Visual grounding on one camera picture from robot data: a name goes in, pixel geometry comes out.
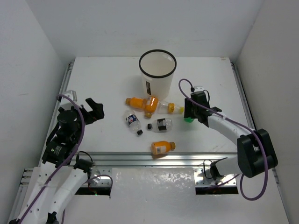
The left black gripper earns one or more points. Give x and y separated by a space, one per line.
89 114

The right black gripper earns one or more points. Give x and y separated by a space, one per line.
188 113

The green capped bottle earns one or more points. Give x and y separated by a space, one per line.
188 120

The clear bottle yellow label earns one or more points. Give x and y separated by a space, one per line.
165 107

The clear bottle black label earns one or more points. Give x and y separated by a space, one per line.
160 125

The clear bottle blue label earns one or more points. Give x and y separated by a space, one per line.
133 122

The orange bottle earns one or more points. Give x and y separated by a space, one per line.
150 106
137 103

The orange bottle barcode label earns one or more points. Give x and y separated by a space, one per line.
162 147

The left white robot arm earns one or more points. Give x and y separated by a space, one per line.
57 182

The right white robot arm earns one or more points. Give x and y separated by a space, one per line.
255 151

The orange bottle below bin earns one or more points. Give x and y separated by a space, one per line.
150 106

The white bin black rim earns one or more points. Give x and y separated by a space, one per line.
157 67

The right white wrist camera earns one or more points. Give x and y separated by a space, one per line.
197 88

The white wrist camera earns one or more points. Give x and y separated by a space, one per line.
197 88
70 94

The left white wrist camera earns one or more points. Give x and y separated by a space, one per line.
70 94

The aluminium front rail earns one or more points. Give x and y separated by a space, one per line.
103 164

